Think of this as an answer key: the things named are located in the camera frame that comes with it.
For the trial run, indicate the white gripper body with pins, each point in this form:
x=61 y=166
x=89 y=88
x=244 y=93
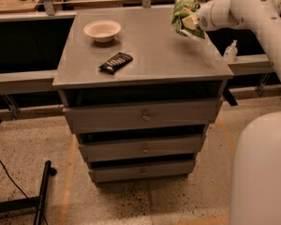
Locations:
x=208 y=19

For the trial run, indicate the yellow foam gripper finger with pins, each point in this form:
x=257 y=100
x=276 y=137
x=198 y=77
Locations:
x=191 y=21

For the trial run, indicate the green jalapeno chip bag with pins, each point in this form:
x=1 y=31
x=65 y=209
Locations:
x=183 y=8

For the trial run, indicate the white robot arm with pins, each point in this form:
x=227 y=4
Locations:
x=255 y=194

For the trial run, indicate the white paper bowl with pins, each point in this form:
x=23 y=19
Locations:
x=102 y=31

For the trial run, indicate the clear sanitizer pump bottle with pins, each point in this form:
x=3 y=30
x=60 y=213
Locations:
x=231 y=52

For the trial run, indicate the black snack bar wrapper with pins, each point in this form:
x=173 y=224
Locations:
x=115 y=63

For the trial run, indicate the grey drawer cabinet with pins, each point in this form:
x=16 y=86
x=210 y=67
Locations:
x=165 y=67

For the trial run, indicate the top grey drawer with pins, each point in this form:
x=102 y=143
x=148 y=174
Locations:
x=142 y=115

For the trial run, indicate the grey drawer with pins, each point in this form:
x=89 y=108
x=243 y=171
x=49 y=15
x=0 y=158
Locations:
x=142 y=115
x=142 y=171
x=141 y=148

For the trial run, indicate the bottom grey drawer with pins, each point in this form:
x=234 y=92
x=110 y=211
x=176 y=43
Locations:
x=142 y=171

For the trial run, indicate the middle grey drawer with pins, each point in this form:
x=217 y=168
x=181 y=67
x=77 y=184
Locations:
x=141 y=148

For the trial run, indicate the grey metal railing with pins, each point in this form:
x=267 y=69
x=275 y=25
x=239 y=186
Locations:
x=22 y=82

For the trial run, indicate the black stand base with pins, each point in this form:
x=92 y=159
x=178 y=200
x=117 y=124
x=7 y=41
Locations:
x=37 y=202

